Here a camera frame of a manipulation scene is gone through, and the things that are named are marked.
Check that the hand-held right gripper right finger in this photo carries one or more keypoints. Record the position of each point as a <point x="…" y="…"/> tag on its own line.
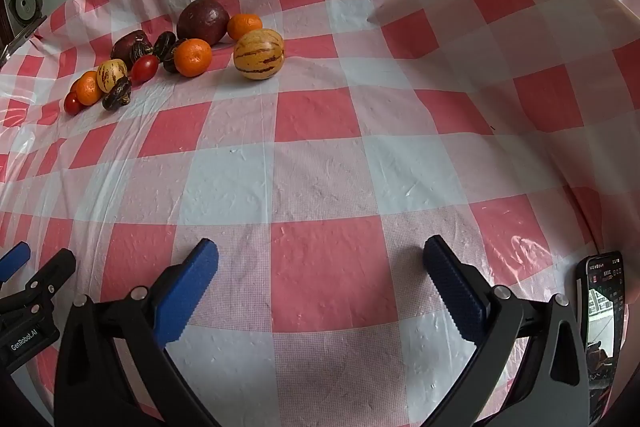
<point x="452" y="292"/>

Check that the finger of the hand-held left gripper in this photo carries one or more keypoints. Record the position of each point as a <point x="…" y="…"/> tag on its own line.
<point x="52" y="274"/>
<point x="12" y="261"/>

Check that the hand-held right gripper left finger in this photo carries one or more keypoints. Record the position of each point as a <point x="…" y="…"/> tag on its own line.
<point x="192" y="287"/>

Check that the red cherry tomato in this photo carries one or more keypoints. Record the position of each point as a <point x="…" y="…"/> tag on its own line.
<point x="144" y="68"/>
<point x="73" y="103"/>

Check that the orange tangerine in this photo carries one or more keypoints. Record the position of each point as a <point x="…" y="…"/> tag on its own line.
<point x="89" y="88"/>
<point x="244" y="26"/>
<point x="192" y="57"/>

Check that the small striped pepino melon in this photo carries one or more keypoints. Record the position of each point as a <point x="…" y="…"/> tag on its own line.
<point x="111" y="76"/>

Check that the red onion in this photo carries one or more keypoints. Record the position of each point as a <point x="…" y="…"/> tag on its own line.
<point x="125" y="47"/>

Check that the large striped pepino melon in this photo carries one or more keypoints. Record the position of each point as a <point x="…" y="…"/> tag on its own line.
<point x="259" y="54"/>

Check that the large dark maroon round fruit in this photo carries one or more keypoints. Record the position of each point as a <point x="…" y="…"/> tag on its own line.
<point x="202" y="21"/>

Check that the black smartphone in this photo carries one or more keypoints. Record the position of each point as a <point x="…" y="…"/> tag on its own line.
<point x="602" y="307"/>

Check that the red white checkered tablecloth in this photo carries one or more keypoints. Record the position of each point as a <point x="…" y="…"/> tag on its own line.
<point x="320" y="157"/>

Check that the round grey metal fixture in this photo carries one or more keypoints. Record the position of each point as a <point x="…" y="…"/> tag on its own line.
<point x="25" y="2"/>

